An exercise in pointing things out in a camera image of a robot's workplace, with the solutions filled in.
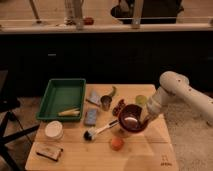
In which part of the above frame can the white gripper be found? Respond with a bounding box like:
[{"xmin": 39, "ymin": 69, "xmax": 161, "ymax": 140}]
[{"xmin": 142, "ymin": 88, "xmax": 169, "ymax": 124}]

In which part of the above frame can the orange ball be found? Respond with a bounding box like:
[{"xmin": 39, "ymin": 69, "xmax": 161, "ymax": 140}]
[{"xmin": 110, "ymin": 137, "xmax": 124, "ymax": 151}]

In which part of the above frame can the dark red bowl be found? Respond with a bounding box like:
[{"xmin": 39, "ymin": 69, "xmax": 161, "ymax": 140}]
[{"xmin": 118, "ymin": 104, "xmax": 148, "ymax": 133}]

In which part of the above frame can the white round container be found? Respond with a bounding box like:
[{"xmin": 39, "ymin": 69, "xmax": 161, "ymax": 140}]
[{"xmin": 45, "ymin": 121, "xmax": 63, "ymax": 140}]

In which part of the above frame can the black office chair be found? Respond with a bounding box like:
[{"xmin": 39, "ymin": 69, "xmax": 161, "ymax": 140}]
[{"xmin": 0, "ymin": 69, "xmax": 40, "ymax": 171}]

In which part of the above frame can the white handled dish brush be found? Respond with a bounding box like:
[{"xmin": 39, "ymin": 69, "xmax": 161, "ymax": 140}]
[{"xmin": 83, "ymin": 120, "xmax": 118, "ymax": 141}]

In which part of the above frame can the red object on counter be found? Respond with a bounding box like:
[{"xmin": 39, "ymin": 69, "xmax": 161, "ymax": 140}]
[{"xmin": 83, "ymin": 17, "xmax": 94, "ymax": 25}]

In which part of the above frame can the green plastic cup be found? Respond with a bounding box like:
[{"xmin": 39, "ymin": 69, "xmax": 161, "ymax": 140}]
[{"xmin": 135, "ymin": 95, "xmax": 147, "ymax": 106}]

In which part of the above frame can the green plastic tray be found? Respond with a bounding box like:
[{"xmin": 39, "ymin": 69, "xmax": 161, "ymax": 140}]
[{"xmin": 36, "ymin": 78, "xmax": 86, "ymax": 122}]

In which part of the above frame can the metal cup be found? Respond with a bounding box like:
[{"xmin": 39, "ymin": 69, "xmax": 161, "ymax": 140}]
[{"xmin": 100, "ymin": 95, "xmax": 112, "ymax": 111}]

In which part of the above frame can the grey blue cloth piece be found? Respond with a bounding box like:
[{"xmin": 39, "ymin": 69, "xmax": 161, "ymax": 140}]
[{"xmin": 86, "ymin": 91, "xmax": 101, "ymax": 106}]

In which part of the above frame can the person in dark clothes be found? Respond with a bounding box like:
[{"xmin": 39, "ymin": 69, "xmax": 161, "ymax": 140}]
[{"xmin": 110, "ymin": 0, "xmax": 184, "ymax": 24}]

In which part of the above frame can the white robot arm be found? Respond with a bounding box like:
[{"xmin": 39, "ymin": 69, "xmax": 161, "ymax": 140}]
[{"xmin": 143, "ymin": 71, "xmax": 213, "ymax": 126}]

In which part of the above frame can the yellow corn toy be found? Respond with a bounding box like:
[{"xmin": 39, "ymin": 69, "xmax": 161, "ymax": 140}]
[{"xmin": 58, "ymin": 108, "xmax": 80, "ymax": 116}]

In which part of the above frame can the green pepper toy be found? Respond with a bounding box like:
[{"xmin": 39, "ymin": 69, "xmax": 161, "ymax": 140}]
[{"xmin": 108, "ymin": 86, "xmax": 117, "ymax": 98}]

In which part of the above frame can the blue sponge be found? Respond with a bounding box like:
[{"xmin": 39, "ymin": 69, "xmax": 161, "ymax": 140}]
[{"xmin": 84, "ymin": 108, "xmax": 97, "ymax": 126}]

